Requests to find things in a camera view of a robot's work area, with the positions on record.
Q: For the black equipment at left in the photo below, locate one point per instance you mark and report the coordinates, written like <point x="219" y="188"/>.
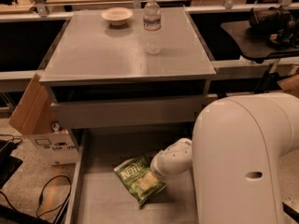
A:
<point x="8" y="166"/>

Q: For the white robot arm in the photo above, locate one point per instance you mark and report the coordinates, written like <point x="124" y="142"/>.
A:
<point x="234" y="151"/>

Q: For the open middle drawer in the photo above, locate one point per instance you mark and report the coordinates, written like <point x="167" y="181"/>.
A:
<point x="99" y="197"/>

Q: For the white ceramic bowl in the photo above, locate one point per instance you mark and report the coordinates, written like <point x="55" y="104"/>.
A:
<point x="117" y="16"/>

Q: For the black side table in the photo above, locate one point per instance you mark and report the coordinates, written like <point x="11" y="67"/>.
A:
<point x="260" y="48"/>

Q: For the cardboard box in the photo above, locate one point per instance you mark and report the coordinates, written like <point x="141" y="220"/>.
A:
<point x="34" y="119"/>

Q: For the green jalapeno chip bag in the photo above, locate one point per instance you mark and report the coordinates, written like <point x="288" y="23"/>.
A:
<point x="129" y="172"/>

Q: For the grey drawer cabinet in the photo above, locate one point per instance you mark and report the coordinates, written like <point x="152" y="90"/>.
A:
<point x="94" y="62"/>

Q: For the clear plastic water bottle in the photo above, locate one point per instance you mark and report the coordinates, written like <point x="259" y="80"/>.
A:
<point x="152" y="27"/>

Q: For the top grey drawer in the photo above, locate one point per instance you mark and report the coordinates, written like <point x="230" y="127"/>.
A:
<point x="115" y="113"/>

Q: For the black device on table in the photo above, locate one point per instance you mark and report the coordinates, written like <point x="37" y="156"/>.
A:
<point x="278" y="23"/>

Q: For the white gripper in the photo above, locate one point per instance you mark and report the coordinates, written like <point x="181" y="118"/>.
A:
<point x="158" y="166"/>

